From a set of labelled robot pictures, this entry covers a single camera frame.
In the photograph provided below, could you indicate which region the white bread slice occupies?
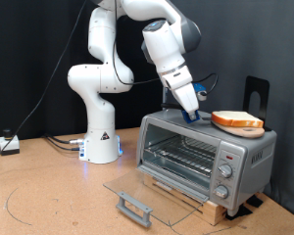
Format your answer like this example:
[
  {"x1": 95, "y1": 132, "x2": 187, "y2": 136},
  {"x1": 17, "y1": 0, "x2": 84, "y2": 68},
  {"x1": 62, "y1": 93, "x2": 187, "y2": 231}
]
[{"x1": 211, "y1": 110, "x2": 265, "y2": 129}]

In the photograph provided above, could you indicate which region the black fabric backdrop curtain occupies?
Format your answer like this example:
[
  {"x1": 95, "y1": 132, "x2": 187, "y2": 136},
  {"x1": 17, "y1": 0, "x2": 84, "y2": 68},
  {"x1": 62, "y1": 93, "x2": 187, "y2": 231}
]
[{"x1": 0, "y1": 0, "x2": 168, "y2": 141}]

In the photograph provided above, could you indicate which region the round wooden cutting board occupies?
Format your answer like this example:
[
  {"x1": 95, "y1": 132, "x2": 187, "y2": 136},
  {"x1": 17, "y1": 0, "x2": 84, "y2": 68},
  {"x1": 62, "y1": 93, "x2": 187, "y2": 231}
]
[{"x1": 212, "y1": 120, "x2": 267, "y2": 139}]

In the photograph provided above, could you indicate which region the glass oven door with handle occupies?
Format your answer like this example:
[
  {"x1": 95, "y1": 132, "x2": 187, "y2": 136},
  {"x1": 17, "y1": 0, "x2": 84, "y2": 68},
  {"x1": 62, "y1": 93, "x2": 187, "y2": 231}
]
[{"x1": 103, "y1": 164, "x2": 210, "y2": 228}]

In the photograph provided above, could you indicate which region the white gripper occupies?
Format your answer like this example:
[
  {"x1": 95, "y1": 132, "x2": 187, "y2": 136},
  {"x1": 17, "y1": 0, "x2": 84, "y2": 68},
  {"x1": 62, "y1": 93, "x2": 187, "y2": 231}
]
[{"x1": 170, "y1": 81, "x2": 201, "y2": 121}]

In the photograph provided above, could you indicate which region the silver vertical metal pole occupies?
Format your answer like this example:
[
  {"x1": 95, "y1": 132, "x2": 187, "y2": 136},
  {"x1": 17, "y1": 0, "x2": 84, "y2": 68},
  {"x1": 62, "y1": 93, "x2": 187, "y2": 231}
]
[{"x1": 162, "y1": 85, "x2": 171, "y2": 112}]

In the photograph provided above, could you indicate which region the grey emergency stop box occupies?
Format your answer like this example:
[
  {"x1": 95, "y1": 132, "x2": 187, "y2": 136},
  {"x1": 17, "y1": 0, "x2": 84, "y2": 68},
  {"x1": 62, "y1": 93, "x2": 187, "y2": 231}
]
[{"x1": 0, "y1": 128, "x2": 21, "y2": 156}]

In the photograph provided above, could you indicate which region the black metal bookend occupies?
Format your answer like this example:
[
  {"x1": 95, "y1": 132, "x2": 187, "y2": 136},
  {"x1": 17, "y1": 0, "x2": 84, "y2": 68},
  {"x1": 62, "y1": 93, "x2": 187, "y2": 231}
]
[{"x1": 242, "y1": 75, "x2": 272, "y2": 132}]

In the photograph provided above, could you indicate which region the silver oven knob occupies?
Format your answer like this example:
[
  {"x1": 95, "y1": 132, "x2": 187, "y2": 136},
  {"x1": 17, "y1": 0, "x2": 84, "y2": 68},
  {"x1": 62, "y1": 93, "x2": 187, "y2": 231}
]
[
  {"x1": 218, "y1": 163, "x2": 234, "y2": 179},
  {"x1": 213, "y1": 184, "x2": 229, "y2": 200}
]

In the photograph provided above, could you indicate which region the grey fabric backdrop curtain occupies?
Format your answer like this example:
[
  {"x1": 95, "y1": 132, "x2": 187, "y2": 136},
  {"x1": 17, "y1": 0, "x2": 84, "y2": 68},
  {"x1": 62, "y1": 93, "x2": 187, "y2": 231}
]
[{"x1": 168, "y1": 0, "x2": 294, "y2": 221}]

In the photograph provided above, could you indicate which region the black base cable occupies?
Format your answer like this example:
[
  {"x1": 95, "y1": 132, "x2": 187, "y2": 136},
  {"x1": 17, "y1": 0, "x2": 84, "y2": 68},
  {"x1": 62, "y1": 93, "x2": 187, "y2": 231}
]
[
  {"x1": 43, "y1": 132, "x2": 86, "y2": 145},
  {"x1": 43, "y1": 135, "x2": 82, "y2": 152}
]

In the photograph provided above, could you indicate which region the slotted wooden base block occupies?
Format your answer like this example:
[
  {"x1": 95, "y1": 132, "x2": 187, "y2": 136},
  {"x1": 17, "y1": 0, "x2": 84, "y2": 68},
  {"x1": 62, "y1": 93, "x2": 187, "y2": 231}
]
[{"x1": 142, "y1": 172, "x2": 228, "y2": 227}]

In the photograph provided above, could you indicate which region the long black hanging cable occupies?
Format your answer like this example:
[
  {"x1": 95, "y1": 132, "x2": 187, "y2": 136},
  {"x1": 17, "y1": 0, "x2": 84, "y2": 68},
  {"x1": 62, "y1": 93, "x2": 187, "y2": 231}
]
[{"x1": 0, "y1": 0, "x2": 88, "y2": 170}]

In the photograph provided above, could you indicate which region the silver toaster oven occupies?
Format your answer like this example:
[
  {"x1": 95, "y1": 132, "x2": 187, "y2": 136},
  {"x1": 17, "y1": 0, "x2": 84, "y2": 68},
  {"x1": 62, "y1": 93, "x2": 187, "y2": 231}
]
[{"x1": 135, "y1": 107, "x2": 278, "y2": 217}]

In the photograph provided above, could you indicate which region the black camera cable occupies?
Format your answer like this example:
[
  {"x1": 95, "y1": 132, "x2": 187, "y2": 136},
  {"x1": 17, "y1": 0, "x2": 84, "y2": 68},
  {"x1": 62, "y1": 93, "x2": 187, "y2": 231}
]
[{"x1": 111, "y1": 0, "x2": 220, "y2": 96}]

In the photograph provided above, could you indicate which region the metal wire oven rack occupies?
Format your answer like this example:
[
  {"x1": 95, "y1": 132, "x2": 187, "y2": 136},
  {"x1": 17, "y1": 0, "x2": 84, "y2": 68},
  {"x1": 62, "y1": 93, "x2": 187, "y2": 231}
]
[{"x1": 143, "y1": 134, "x2": 218, "y2": 179}]

